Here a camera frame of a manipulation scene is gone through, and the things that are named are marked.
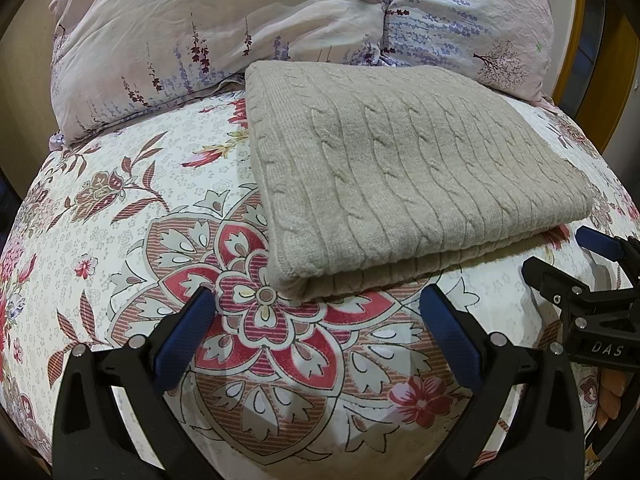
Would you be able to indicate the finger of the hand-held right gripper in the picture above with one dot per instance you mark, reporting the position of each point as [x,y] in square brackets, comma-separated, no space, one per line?
[555,277]
[600,242]

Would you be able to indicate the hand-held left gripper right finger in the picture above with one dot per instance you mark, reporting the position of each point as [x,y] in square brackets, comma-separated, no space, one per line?
[450,335]

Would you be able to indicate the red floral bed sheet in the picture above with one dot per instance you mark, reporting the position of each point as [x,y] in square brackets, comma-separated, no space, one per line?
[150,220]

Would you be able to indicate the pink floral pillow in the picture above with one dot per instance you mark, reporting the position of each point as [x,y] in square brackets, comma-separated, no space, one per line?
[225,30]

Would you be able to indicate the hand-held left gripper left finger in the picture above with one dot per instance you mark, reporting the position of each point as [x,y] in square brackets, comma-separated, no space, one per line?
[182,340]

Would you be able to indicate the person's right hand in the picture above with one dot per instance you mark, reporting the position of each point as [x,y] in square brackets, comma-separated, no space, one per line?
[612,395]

